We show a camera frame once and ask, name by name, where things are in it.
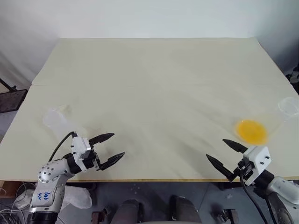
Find small clear plastic flask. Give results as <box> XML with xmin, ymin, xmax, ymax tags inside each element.
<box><xmin>42</xmin><ymin>104</ymin><xmax>79</xmax><ymax>141</ymax></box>

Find tangled white wires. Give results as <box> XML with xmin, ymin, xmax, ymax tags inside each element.
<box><xmin>0</xmin><ymin>181</ymin><xmax>37</xmax><ymax>224</ymax></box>

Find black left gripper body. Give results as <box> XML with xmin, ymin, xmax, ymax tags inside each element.
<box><xmin>81</xmin><ymin>144</ymin><xmax>101</xmax><ymax>171</ymax></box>

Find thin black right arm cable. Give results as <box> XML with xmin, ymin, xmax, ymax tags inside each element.
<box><xmin>265</xmin><ymin>197</ymin><xmax>282</xmax><ymax>224</ymax></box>

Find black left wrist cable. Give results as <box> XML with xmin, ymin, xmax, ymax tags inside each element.
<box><xmin>48</xmin><ymin>131</ymin><xmax>78</xmax><ymax>162</ymax></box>

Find large clear plastic flask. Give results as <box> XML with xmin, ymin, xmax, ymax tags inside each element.
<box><xmin>232</xmin><ymin>96</ymin><xmax>299</xmax><ymax>145</ymax></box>

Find black mesh panel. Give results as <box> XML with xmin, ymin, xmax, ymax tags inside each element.
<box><xmin>0</xmin><ymin>89</ymin><xmax>27</xmax><ymax>114</ymax></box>

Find dark rounded shape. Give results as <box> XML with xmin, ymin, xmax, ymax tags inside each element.
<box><xmin>116</xmin><ymin>198</ymin><xmax>143</xmax><ymax>224</ymax></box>
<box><xmin>168</xmin><ymin>195</ymin><xmax>202</xmax><ymax>224</ymax></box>

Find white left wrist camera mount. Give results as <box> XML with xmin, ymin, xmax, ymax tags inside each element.
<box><xmin>70</xmin><ymin>136</ymin><xmax>94</xmax><ymax>172</ymax></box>

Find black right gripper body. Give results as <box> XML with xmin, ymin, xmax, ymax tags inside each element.
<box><xmin>233</xmin><ymin>158</ymin><xmax>255</xmax><ymax>184</ymax></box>

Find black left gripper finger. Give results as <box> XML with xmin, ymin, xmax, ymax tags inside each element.
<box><xmin>89</xmin><ymin>133</ymin><xmax>115</xmax><ymax>146</ymax></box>
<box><xmin>98</xmin><ymin>152</ymin><xmax>126</xmax><ymax>171</ymax></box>

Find black metal stand rod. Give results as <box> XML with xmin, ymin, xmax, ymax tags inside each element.
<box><xmin>0</xmin><ymin>78</ymin><xmax>17</xmax><ymax>92</ymax></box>

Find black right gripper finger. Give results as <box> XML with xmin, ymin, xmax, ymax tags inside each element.
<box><xmin>222</xmin><ymin>139</ymin><xmax>248</xmax><ymax>154</ymax></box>
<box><xmin>206</xmin><ymin>153</ymin><xmax>235</xmax><ymax>182</ymax></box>

